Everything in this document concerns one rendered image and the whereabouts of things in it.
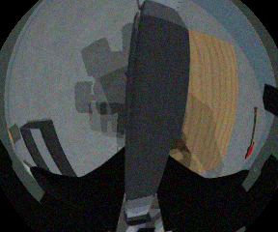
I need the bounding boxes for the wooden board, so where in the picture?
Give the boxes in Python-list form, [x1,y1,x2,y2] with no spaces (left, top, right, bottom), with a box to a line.
[170,28,238,174]

